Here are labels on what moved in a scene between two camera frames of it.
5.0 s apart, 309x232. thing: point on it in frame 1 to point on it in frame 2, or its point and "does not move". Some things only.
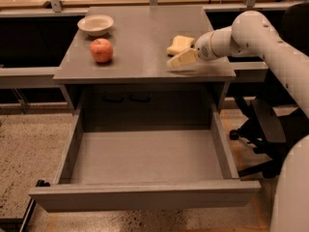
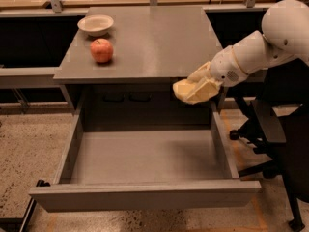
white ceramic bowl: [96, 25] does not move
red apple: [101, 50] does not move
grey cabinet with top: [115, 70] does not move
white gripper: [203, 47] to [224, 66]
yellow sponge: [181, 43] to [183, 88]
